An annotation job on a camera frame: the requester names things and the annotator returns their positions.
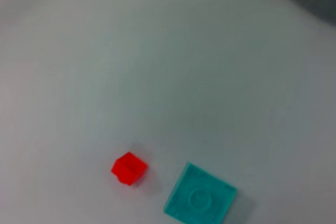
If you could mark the small orange toy block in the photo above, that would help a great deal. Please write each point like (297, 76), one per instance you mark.
(128, 169)

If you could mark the teal toy block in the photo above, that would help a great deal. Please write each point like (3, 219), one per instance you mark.
(202, 197)

